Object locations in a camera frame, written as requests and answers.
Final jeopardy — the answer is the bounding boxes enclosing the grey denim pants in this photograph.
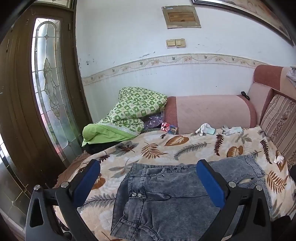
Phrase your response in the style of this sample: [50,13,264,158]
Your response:
[111,156,269,240]

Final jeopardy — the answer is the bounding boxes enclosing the colourful small packet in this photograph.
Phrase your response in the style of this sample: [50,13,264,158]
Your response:
[161,122,178,135]

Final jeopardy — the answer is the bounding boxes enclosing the leaf pattern bed blanket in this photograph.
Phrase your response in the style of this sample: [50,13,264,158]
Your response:
[58,126,295,240]

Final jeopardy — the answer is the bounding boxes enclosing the striped floral cushion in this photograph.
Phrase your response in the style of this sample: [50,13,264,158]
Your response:
[260,94,295,167]

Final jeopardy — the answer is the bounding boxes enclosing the beige wall switch plate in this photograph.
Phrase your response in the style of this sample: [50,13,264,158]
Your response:
[166,39,186,48]

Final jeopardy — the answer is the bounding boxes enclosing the green patterned quilt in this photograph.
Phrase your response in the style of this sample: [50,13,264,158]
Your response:
[82,87,168,147]

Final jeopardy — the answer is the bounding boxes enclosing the large framed picture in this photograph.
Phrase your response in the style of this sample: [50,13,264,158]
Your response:
[192,0,294,46]

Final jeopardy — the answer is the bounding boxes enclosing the brown door with glass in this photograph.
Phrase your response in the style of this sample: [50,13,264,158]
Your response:
[1,1,91,188]

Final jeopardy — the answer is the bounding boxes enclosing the small black object on sofa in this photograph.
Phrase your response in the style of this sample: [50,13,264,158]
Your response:
[240,91,250,100]

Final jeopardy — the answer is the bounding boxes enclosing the white glove left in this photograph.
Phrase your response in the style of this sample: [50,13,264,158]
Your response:
[195,123,216,136]

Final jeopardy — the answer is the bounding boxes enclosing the crumpled white tissue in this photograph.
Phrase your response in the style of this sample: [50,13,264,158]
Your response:
[273,155,285,164]

